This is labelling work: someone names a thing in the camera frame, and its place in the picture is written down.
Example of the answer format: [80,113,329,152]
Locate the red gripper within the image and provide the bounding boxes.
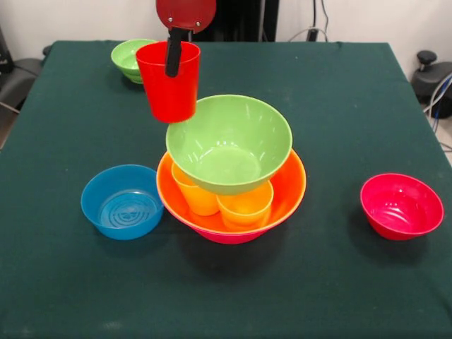
[155,0,218,78]

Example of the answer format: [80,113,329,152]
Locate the red cup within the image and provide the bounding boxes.
[135,40,202,124]

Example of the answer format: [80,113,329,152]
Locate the large green bowl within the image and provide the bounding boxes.
[165,93,294,196]

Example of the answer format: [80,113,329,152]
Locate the large orange bowl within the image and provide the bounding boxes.
[156,148,307,234]

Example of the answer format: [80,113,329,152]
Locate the large pink bowl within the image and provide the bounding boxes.
[162,196,307,245]

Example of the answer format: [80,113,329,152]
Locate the small green bowl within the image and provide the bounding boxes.
[110,38,158,85]

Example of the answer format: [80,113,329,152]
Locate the black cabinet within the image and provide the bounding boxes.
[190,0,280,42]

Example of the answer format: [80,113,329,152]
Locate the black chair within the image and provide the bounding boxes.
[0,24,53,114]

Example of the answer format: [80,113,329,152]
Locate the blue bowl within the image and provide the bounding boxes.
[81,164,165,242]

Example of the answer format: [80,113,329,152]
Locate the dark green tablecloth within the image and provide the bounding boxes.
[0,40,452,339]

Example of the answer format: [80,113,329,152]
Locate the black equipment base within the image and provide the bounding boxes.
[411,50,452,105]

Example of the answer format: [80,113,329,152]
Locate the red bowl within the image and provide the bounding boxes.
[359,172,445,242]

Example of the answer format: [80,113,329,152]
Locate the white cable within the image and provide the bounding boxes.
[287,26,329,42]

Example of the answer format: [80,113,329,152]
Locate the blue and white cables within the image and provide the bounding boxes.
[422,72,452,121]

